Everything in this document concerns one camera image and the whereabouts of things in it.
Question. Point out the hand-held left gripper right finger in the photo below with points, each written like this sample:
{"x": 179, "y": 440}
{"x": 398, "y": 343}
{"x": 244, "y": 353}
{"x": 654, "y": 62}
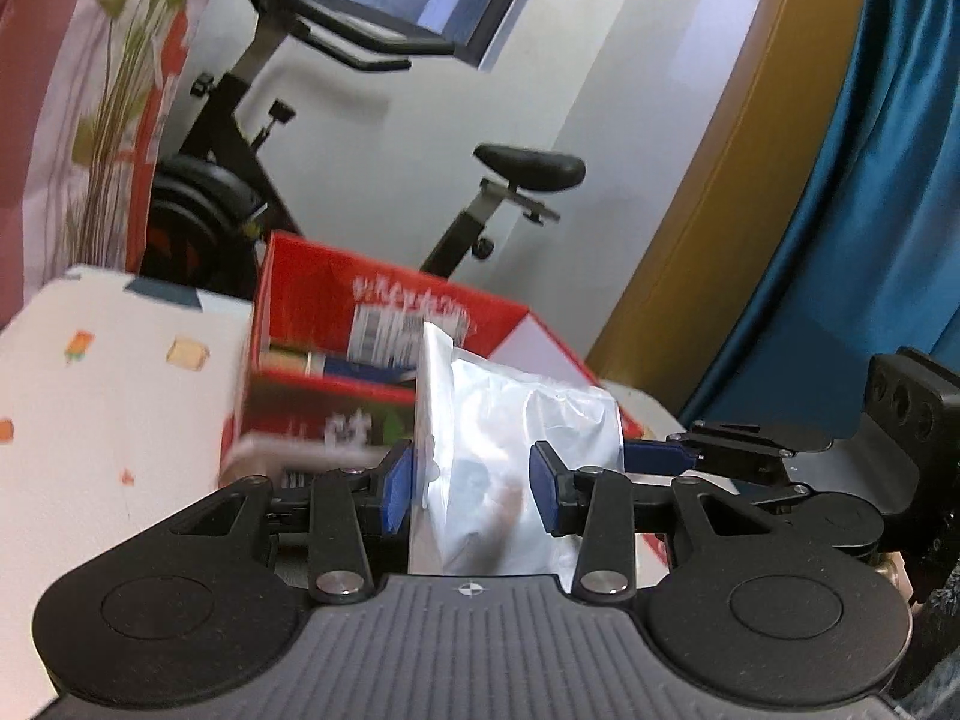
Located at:
{"x": 543, "y": 491}

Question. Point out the white plastic packet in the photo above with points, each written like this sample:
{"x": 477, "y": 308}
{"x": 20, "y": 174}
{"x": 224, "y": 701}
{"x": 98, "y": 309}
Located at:
{"x": 480, "y": 420}

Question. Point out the yellow green packet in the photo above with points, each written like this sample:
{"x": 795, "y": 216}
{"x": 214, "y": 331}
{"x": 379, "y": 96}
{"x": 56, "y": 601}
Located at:
{"x": 289, "y": 360}

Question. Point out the black exercise bike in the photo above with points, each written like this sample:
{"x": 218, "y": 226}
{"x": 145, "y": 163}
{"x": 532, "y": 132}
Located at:
{"x": 217, "y": 187}

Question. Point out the brown wooden door frame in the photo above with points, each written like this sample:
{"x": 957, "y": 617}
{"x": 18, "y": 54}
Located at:
{"x": 750, "y": 127}

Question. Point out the blue curtain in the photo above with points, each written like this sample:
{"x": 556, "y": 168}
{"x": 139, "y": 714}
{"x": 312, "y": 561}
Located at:
{"x": 862, "y": 165}

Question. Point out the red cardboard box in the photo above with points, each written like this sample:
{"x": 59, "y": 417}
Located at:
{"x": 315, "y": 292}

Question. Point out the white printed tablecloth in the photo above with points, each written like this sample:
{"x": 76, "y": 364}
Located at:
{"x": 112, "y": 405}

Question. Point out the red floral curtain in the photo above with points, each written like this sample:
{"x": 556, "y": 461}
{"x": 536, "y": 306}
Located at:
{"x": 67, "y": 90}

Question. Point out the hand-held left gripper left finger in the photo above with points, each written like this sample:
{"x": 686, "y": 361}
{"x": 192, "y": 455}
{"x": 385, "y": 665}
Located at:
{"x": 397, "y": 491}

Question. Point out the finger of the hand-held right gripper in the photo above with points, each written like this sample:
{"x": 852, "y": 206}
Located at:
{"x": 660, "y": 456}
{"x": 776, "y": 493}

